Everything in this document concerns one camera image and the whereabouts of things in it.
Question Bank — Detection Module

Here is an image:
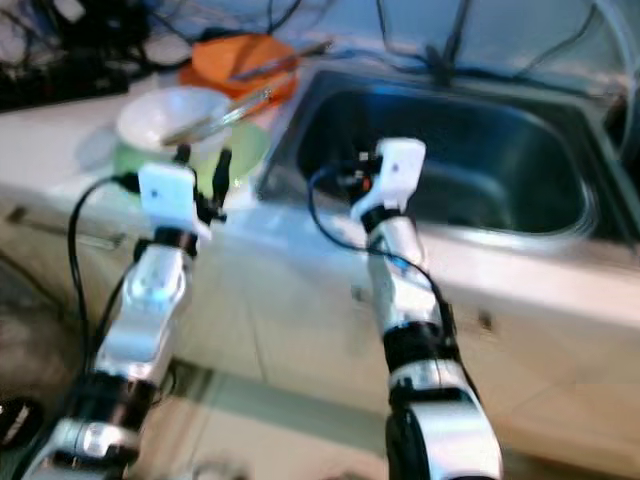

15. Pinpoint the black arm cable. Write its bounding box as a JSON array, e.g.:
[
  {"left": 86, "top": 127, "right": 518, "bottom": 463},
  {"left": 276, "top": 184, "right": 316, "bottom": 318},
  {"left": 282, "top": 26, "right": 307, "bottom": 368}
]
[
  {"left": 68, "top": 172, "right": 143, "bottom": 346},
  {"left": 307, "top": 163, "right": 456, "bottom": 336}
]

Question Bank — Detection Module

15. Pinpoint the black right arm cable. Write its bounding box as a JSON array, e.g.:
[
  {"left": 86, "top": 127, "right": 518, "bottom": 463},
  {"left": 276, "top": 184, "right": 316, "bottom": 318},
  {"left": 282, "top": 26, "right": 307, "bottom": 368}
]
[{"left": 307, "top": 163, "right": 456, "bottom": 336}]

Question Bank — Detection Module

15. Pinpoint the black power strip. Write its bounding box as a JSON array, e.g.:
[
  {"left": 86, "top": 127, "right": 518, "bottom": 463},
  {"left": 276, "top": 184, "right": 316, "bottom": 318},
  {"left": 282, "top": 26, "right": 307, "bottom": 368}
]
[{"left": 0, "top": 65, "right": 106, "bottom": 111}]

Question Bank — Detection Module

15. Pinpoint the orange bowl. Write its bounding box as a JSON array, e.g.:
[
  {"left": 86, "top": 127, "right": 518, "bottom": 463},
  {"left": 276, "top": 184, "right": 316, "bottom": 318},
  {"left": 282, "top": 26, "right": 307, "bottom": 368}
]
[{"left": 190, "top": 33, "right": 298, "bottom": 86}]

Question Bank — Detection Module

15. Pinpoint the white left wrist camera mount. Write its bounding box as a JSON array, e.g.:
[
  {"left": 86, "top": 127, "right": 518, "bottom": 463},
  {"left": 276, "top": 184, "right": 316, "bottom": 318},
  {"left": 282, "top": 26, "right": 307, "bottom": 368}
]
[{"left": 138, "top": 162, "right": 211, "bottom": 241}]

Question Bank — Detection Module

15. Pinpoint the metal cabinet handle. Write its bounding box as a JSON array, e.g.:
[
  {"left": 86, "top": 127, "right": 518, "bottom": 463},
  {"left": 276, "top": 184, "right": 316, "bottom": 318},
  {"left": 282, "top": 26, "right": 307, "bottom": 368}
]
[{"left": 8, "top": 207, "right": 81, "bottom": 246}]

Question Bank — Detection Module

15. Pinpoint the green plate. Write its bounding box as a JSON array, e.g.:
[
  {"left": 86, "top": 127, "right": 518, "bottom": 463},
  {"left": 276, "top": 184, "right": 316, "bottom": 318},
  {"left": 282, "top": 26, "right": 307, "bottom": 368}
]
[{"left": 110, "top": 122, "right": 273, "bottom": 193}]

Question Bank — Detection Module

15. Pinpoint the white bowl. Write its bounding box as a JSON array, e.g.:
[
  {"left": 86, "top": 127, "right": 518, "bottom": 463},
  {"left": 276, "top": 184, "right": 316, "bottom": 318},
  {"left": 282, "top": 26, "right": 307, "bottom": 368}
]
[{"left": 115, "top": 86, "right": 233, "bottom": 153}]

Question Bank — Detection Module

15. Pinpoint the metal fork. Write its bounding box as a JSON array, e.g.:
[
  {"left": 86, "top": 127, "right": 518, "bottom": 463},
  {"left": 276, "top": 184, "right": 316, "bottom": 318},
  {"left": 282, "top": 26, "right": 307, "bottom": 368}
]
[{"left": 160, "top": 88, "right": 276, "bottom": 146}]

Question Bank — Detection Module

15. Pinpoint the white water hose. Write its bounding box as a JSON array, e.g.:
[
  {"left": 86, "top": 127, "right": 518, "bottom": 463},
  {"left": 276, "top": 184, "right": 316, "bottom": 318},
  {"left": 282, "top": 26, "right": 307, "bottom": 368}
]
[{"left": 595, "top": 0, "right": 640, "bottom": 101}]

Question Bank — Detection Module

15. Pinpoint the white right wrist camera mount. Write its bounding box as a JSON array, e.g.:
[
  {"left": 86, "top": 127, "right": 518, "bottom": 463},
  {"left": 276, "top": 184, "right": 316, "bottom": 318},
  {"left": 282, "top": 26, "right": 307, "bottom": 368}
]
[{"left": 350, "top": 138, "right": 426, "bottom": 216}]

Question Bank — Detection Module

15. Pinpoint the white power adapter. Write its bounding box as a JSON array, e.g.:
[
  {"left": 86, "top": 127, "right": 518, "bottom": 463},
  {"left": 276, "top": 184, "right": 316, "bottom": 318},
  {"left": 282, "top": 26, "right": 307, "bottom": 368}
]
[{"left": 145, "top": 35, "right": 193, "bottom": 66}]

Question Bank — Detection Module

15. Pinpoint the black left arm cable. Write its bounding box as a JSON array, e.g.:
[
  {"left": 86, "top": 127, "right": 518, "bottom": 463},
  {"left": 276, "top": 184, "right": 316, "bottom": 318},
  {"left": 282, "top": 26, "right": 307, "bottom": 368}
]
[{"left": 68, "top": 172, "right": 143, "bottom": 346}]

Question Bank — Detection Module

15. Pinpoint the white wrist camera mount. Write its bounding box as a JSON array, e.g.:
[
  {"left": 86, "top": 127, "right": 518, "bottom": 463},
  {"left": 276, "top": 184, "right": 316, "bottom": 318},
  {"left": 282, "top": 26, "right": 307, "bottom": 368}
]
[
  {"left": 138, "top": 162, "right": 211, "bottom": 241},
  {"left": 350, "top": 138, "right": 426, "bottom": 216}
]

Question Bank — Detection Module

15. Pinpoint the chrome gooseneck faucet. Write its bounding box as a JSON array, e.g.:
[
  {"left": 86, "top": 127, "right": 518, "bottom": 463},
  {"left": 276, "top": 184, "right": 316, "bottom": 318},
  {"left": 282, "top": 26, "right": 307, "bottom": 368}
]
[{"left": 428, "top": 0, "right": 473, "bottom": 86}]

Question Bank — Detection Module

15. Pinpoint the black power cable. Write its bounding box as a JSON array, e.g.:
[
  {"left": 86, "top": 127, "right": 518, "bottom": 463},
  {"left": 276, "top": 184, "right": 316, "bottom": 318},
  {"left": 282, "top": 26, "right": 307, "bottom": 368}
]
[{"left": 376, "top": 0, "right": 441, "bottom": 66}]

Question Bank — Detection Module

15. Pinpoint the stainless steel sink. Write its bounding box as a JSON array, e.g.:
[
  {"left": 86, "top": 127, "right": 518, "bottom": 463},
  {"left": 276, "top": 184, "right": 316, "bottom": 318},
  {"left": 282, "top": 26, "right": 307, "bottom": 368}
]
[{"left": 255, "top": 68, "right": 623, "bottom": 243}]

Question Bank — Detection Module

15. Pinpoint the black power adapter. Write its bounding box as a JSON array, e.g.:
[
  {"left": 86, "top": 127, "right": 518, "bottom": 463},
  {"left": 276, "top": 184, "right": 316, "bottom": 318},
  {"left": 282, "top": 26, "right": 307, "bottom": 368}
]
[{"left": 50, "top": 0, "right": 151, "bottom": 51}]

